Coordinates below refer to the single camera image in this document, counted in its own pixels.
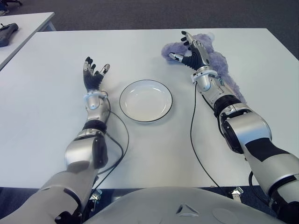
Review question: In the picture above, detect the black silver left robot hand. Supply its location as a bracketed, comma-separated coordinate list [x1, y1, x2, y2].
[82, 56, 111, 93]

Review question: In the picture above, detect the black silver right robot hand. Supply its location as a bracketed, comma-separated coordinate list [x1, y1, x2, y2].
[168, 30, 210, 70]

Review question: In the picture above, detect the purple plush bunny doll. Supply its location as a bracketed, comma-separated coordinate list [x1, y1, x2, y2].
[161, 32, 246, 103]

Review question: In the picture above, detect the white plate with black rim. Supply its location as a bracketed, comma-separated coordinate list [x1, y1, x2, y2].
[119, 79, 173, 122]

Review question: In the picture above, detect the white side table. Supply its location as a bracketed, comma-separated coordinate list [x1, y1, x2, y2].
[0, 12, 56, 70]

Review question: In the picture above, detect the dark grey handheld device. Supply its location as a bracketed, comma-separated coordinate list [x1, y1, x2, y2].
[0, 22, 19, 47]

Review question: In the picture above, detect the metal table clamp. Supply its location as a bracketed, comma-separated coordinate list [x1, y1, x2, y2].
[230, 186, 243, 203]
[90, 188, 103, 212]

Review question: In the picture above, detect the grey robot torso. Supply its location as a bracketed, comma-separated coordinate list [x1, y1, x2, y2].
[83, 186, 281, 224]

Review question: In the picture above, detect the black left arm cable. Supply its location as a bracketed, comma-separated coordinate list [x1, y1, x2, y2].
[92, 92, 130, 189]

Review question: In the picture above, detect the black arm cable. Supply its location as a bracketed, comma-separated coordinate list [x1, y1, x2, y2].
[92, 92, 130, 189]
[189, 80, 221, 189]

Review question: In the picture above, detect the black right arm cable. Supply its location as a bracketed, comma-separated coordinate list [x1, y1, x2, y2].
[189, 80, 221, 189]

